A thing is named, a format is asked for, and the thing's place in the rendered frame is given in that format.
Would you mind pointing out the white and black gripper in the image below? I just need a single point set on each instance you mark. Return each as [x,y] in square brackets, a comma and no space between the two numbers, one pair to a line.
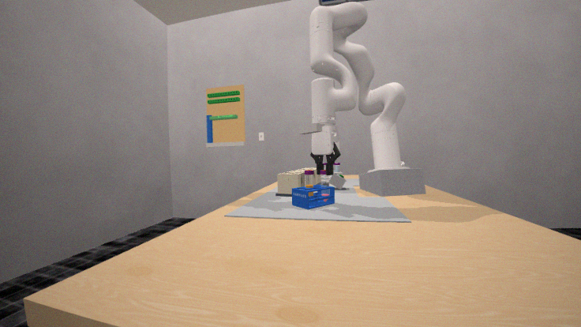
[325,143]

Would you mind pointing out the blue tube rack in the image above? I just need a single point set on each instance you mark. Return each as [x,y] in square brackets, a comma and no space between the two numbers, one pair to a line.
[300,197]

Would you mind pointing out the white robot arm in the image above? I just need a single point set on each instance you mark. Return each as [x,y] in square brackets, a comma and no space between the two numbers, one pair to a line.
[327,100]

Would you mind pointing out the grey bench mat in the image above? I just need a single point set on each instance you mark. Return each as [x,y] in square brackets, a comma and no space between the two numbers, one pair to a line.
[348,207]

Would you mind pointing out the purple-capped tube with orange label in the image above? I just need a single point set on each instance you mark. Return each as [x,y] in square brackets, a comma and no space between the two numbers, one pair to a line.
[324,183]

